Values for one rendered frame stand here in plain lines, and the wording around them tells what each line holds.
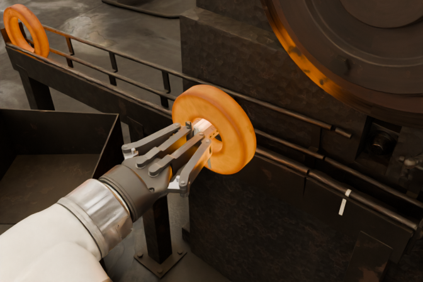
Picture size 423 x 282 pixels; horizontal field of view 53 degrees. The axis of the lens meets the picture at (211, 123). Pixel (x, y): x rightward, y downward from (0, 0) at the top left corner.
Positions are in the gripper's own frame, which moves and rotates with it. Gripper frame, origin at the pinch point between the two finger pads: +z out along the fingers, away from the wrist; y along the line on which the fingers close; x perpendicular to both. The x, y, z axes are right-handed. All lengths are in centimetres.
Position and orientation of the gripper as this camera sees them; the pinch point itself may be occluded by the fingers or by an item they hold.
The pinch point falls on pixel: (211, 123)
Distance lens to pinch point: 68.0
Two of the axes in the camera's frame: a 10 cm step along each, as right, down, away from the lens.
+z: 6.4, -5.2, 5.7
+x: -0.3, -7.6, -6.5
